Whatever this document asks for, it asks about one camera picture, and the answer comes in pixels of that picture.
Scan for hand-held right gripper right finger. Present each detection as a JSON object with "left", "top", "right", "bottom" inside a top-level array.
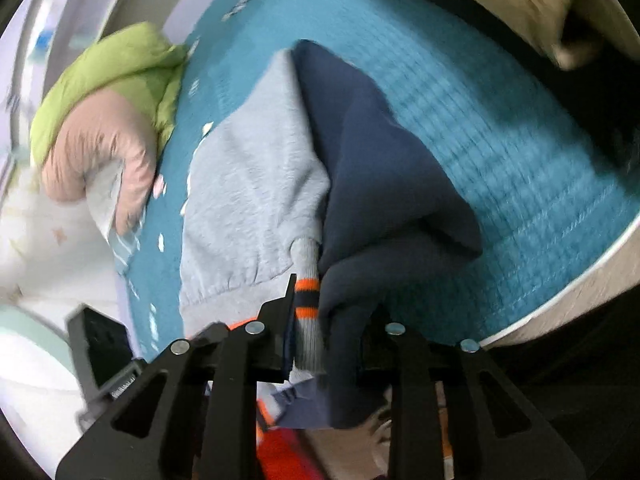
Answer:
[{"left": 361, "top": 304, "right": 587, "bottom": 480}]

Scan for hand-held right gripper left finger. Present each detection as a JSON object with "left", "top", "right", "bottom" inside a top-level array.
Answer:
[{"left": 54, "top": 274, "right": 298, "bottom": 480}]

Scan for grey and navy jacket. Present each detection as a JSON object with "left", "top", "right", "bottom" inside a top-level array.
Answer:
[{"left": 178, "top": 38, "right": 484, "bottom": 432}]

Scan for white pillow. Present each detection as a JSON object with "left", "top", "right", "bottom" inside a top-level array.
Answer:
[{"left": 86, "top": 161, "right": 132, "bottom": 243}]

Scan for pink quilt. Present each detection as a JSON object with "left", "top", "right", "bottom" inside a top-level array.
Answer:
[{"left": 41, "top": 94, "right": 165, "bottom": 235}]

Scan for teal bed sheet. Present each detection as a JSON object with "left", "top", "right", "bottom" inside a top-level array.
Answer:
[{"left": 114, "top": 0, "right": 640, "bottom": 361}]

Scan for green quilt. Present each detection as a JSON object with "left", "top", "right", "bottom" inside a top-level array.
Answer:
[{"left": 29, "top": 21, "right": 192, "bottom": 168}]

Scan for purple headboard shelf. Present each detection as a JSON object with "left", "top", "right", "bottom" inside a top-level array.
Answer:
[{"left": 10, "top": 0, "right": 241, "bottom": 126}]

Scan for folded khaki pants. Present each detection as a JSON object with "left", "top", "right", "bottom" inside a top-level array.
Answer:
[{"left": 414, "top": 0, "right": 627, "bottom": 72}]

